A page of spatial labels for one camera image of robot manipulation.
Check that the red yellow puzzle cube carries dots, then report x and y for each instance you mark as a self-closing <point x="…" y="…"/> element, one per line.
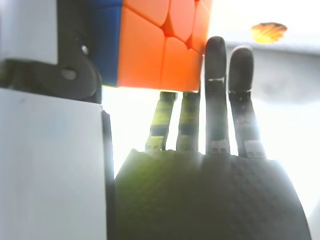
<point x="150" y="50"/>

